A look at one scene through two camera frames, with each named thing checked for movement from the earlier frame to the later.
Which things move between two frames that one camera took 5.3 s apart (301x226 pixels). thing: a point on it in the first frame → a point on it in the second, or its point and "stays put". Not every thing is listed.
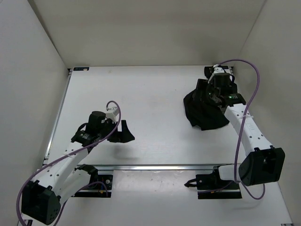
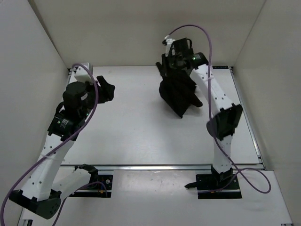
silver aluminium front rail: (135, 168) stays put
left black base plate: (101, 188) stays put
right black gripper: (205, 84) → (165, 66)
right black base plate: (211, 186) stays put
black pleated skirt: (203, 114) → (178, 91)
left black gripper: (124, 135) → (108, 89)
